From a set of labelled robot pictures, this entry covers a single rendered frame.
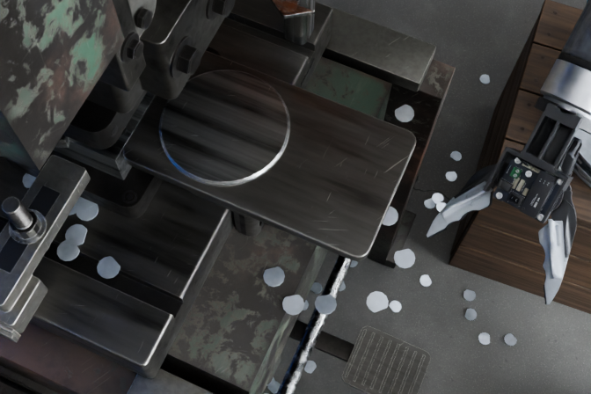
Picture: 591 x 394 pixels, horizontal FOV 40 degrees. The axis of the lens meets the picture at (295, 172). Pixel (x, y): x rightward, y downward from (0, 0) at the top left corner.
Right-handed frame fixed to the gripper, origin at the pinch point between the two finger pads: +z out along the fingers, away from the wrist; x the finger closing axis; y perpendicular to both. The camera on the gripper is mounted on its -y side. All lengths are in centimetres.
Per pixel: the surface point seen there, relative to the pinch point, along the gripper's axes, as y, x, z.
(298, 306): 16.1, -13.2, 10.0
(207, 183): 27.8, -22.9, 0.6
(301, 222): 25.6, -13.7, -0.2
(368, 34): -0.9, -25.6, -18.1
